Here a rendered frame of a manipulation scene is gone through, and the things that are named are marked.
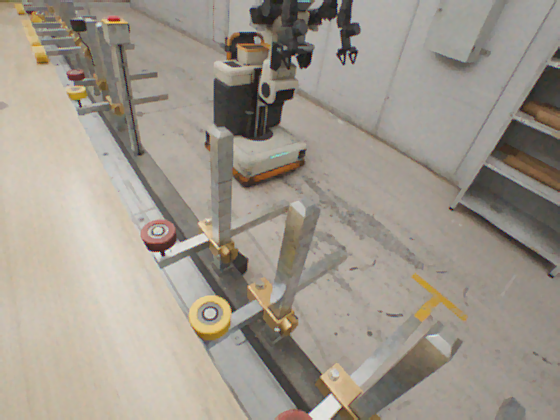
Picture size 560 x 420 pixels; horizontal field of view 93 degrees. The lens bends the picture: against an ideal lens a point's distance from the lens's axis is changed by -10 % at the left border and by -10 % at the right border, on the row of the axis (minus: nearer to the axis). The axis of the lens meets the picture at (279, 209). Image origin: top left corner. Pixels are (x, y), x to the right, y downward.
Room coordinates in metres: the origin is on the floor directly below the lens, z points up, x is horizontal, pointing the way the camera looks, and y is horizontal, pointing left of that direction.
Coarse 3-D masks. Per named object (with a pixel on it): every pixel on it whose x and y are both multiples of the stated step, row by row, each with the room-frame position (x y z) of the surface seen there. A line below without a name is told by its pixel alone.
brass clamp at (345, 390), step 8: (336, 368) 0.23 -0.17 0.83; (328, 376) 0.21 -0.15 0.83; (344, 376) 0.22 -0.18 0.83; (320, 384) 0.20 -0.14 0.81; (328, 384) 0.20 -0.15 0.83; (336, 384) 0.20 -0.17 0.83; (344, 384) 0.20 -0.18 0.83; (352, 384) 0.20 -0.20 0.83; (328, 392) 0.19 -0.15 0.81; (336, 392) 0.19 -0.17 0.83; (344, 392) 0.19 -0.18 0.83; (352, 392) 0.19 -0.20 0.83; (360, 392) 0.19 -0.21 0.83; (344, 400) 0.17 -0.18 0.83; (352, 400) 0.18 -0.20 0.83; (344, 408) 0.16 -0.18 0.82; (344, 416) 0.15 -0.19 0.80; (352, 416) 0.15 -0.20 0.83; (376, 416) 0.15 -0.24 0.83
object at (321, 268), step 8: (328, 256) 0.53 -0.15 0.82; (336, 256) 0.53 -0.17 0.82; (344, 256) 0.54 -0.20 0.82; (320, 264) 0.50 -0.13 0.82; (328, 264) 0.50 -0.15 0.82; (336, 264) 0.52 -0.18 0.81; (304, 272) 0.46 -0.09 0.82; (312, 272) 0.47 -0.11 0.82; (320, 272) 0.47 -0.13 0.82; (328, 272) 0.50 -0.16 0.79; (304, 280) 0.44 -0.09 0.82; (312, 280) 0.45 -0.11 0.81; (248, 304) 0.35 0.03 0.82; (256, 304) 0.35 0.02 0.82; (240, 312) 0.32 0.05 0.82; (248, 312) 0.33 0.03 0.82; (256, 312) 0.33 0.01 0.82; (232, 320) 0.30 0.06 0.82; (240, 320) 0.30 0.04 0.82; (248, 320) 0.31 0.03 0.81; (232, 328) 0.28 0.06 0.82; (240, 328) 0.30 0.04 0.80; (224, 336) 0.27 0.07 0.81; (208, 344) 0.24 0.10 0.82; (216, 344) 0.25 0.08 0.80
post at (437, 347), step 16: (432, 336) 0.16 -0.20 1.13; (448, 336) 0.16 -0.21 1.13; (416, 352) 0.16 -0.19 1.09; (432, 352) 0.15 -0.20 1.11; (448, 352) 0.15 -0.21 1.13; (400, 368) 0.16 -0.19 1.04; (416, 368) 0.15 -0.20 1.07; (432, 368) 0.14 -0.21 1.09; (384, 384) 0.16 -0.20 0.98; (400, 384) 0.15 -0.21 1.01; (416, 384) 0.14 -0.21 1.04; (368, 400) 0.16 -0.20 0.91; (384, 400) 0.15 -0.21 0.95; (336, 416) 0.17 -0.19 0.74; (368, 416) 0.14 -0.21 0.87
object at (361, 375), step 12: (408, 324) 0.36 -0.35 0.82; (396, 336) 0.33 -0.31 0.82; (408, 336) 0.33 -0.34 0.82; (384, 348) 0.29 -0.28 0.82; (396, 348) 0.30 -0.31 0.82; (372, 360) 0.26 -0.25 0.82; (384, 360) 0.27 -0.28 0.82; (360, 372) 0.23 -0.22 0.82; (372, 372) 0.24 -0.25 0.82; (360, 384) 0.21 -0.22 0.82; (324, 408) 0.16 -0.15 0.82; (336, 408) 0.16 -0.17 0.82
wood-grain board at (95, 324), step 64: (0, 64) 1.34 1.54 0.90; (0, 128) 0.77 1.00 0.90; (64, 128) 0.83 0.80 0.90; (0, 192) 0.47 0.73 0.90; (64, 192) 0.52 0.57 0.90; (0, 256) 0.29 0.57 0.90; (64, 256) 0.33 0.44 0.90; (128, 256) 0.36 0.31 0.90; (0, 320) 0.17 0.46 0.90; (64, 320) 0.20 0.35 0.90; (128, 320) 0.22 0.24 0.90; (0, 384) 0.08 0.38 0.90; (64, 384) 0.10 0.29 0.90; (128, 384) 0.12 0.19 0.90; (192, 384) 0.14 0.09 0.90
